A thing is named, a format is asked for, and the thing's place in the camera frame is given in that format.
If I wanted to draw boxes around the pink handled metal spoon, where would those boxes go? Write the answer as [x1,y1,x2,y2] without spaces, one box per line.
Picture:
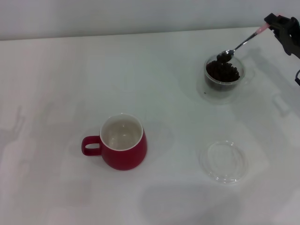
[217,14,282,63]

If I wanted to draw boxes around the red ceramic mug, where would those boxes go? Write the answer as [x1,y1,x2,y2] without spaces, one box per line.
[81,113,148,171]

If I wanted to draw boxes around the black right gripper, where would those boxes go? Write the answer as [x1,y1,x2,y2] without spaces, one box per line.
[264,13,300,60]

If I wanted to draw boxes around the small clear glass dish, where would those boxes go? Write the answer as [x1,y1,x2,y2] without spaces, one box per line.
[198,140,248,185]

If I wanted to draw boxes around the coffee beans heap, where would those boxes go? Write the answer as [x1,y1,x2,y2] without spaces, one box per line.
[205,60,240,91]

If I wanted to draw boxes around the glass cup of coffee beans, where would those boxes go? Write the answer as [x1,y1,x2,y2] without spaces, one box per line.
[196,70,249,105]

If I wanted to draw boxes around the clear glass cup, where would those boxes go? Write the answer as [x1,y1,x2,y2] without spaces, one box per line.
[203,53,256,92]

